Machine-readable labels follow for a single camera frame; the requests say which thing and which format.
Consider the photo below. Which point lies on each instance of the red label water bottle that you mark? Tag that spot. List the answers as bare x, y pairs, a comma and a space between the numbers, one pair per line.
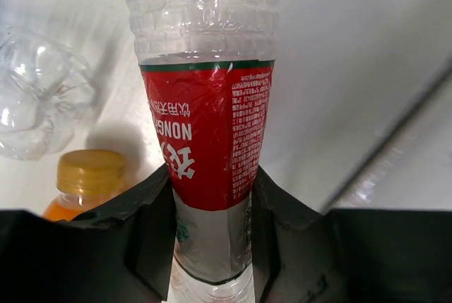
207, 68

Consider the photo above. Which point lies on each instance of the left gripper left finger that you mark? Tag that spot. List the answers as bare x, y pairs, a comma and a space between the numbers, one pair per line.
120, 251

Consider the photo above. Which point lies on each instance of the blue label water bottle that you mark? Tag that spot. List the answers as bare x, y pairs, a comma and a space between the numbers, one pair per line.
47, 93

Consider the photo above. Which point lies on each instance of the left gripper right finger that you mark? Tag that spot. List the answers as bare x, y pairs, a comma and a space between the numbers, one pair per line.
348, 254

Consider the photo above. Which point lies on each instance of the orange juice bottle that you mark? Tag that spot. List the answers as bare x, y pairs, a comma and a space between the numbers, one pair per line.
86, 179

